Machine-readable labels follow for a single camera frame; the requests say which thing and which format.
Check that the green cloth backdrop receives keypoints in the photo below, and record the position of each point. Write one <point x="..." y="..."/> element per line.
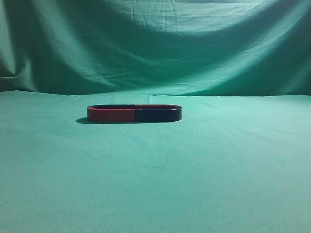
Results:
<point x="239" y="160"/>

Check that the left red horseshoe magnet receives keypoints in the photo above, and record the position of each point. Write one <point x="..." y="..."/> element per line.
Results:
<point x="111" y="113"/>

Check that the blue horseshoe magnet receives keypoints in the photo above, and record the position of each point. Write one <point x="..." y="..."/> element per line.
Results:
<point x="158" y="113"/>

